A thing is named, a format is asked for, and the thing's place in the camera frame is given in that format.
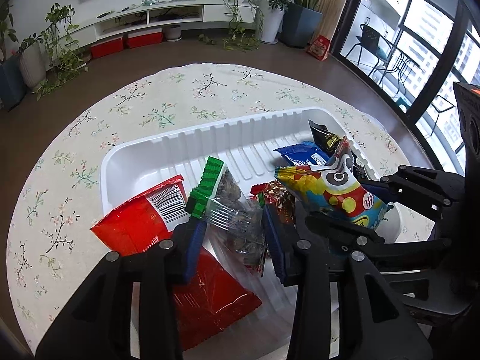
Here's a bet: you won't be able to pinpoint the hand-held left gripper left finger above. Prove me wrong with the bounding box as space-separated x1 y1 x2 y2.
35 219 209 360

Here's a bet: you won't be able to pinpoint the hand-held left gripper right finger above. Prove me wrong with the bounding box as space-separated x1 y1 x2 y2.
262 205 434 360

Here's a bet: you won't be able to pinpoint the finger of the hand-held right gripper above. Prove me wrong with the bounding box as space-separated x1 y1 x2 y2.
305 212 387 257
360 165 452 214

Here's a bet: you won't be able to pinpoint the yellow cartoon snack packet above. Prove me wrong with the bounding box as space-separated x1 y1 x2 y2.
274 135 389 230

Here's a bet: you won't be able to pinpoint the brown foil candy packet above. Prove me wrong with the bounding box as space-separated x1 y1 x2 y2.
250 180 297 226

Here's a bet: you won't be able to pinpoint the plain red snack packet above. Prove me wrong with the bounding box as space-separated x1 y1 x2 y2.
172 249 263 350

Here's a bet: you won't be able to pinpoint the clear green-edged nut packet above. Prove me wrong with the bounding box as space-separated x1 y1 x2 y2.
185 156 269 276

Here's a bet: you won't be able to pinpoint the large blue snack packet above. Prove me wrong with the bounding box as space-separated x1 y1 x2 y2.
275 140 332 167

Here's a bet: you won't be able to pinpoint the black gold-print snack packet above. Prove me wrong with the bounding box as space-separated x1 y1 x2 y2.
308 119 347 154

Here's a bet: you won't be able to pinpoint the white plastic tray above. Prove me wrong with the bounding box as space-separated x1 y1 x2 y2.
99 107 404 360

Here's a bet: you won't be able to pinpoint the black balcony table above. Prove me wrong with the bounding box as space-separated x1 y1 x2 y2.
390 49 421 98

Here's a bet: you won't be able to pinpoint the floral tablecloth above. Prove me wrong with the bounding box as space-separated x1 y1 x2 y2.
5 63 437 353

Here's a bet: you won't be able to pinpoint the black balcony chair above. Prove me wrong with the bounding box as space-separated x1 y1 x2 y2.
345 23 398 79

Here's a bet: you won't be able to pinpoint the red bag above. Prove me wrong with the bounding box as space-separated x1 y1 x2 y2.
307 34 332 62

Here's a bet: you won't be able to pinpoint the white balcony cabinets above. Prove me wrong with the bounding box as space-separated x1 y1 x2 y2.
360 0 411 46

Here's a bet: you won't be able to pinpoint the large-leaf plant in blue-grey pot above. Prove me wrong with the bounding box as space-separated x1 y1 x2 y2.
277 0 325 49

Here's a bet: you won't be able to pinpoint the beige curtain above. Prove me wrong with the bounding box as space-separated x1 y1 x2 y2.
313 0 355 46

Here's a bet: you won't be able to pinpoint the red storage box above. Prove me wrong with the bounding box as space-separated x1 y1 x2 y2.
125 30 164 49
90 37 125 59

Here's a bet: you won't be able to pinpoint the plant in tall white pot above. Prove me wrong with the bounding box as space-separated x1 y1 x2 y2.
255 0 291 44

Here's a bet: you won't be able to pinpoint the white television cabinet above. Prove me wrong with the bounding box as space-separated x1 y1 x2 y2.
73 3 263 46

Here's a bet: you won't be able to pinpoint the plant in grey ribbed pot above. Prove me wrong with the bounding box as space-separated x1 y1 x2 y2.
17 34 47 91

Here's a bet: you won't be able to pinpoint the trailing vine floor plant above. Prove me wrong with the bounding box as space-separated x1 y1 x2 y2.
35 4 89 100

